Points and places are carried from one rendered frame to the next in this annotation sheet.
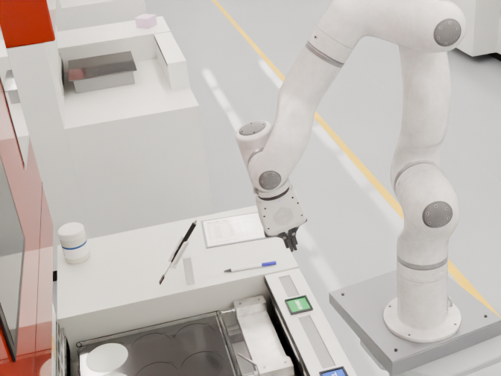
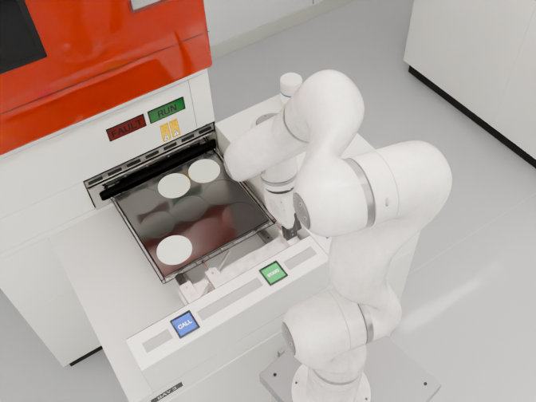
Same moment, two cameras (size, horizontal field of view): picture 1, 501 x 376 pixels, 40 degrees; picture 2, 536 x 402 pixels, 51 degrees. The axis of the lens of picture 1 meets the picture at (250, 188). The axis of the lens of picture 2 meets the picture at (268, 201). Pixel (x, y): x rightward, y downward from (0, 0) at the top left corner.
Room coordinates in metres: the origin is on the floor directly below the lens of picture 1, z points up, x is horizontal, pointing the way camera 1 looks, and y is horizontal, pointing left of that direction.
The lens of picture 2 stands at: (1.07, -0.82, 2.22)
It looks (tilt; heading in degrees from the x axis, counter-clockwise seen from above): 51 degrees down; 71
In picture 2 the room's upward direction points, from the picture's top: 3 degrees counter-clockwise
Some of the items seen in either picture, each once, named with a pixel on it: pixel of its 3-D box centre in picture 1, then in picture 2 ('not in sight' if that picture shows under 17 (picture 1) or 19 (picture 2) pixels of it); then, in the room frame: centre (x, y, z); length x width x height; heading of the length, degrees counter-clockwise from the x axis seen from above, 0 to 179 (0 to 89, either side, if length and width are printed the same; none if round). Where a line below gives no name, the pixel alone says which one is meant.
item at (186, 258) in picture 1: (180, 262); not in sight; (1.46, 0.20, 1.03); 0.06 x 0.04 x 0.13; 101
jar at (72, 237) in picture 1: (74, 242); (291, 90); (1.63, 0.50, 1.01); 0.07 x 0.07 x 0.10
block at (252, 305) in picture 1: (250, 305); (291, 240); (1.43, 0.03, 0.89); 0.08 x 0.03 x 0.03; 101
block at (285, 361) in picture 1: (275, 368); (217, 281); (1.19, -0.02, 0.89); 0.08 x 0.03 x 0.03; 101
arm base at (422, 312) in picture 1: (422, 287); (333, 376); (1.35, -0.40, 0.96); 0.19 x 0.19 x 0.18
